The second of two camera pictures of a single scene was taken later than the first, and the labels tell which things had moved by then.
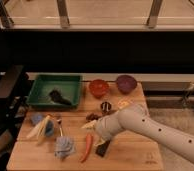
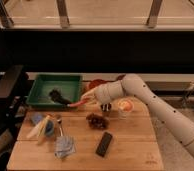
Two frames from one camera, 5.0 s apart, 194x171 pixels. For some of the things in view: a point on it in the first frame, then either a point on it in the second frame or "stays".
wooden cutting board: x=65 y=138 stays
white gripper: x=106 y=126 -> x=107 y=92
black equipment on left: x=9 y=86 stays
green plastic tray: x=60 y=90 stays
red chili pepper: x=89 y=143 -> x=81 y=102
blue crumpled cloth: x=63 y=146 stays
